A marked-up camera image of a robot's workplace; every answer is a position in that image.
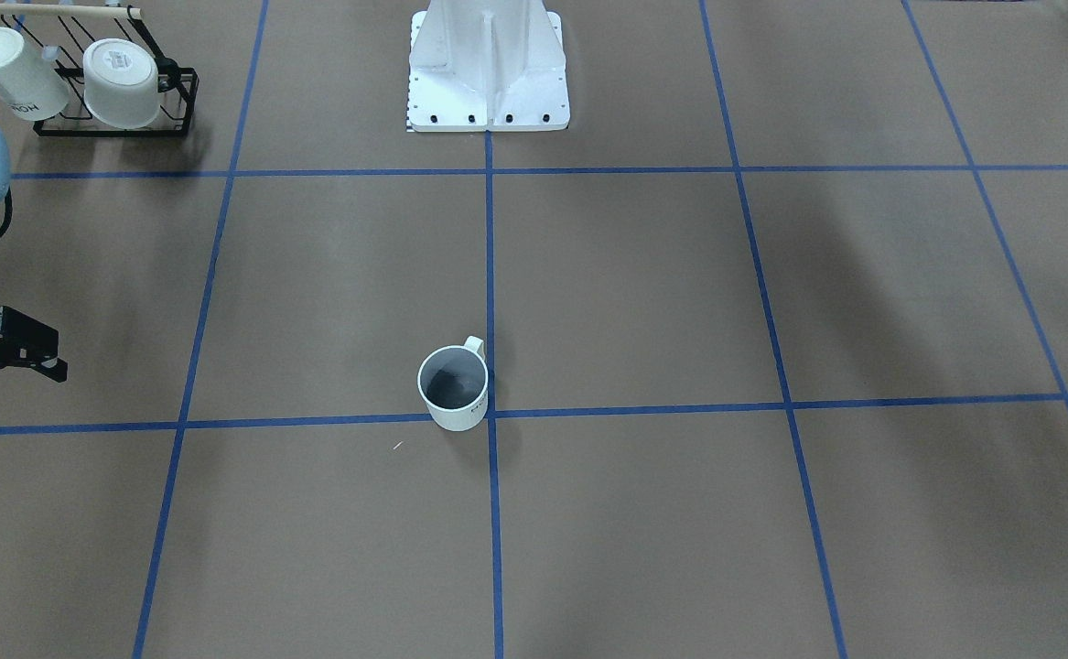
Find white mug with grey interior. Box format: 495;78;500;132
417;335;491;432

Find white mug on rack upper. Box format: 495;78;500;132
0;27;70;122

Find white mug on rack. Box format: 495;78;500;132
81;38;161;130
0;27;70;122

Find white mug on rack lower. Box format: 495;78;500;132
81;38;161;130

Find black wire mug rack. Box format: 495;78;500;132
0;1;199;137

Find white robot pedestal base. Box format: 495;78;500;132
405;1;571;134

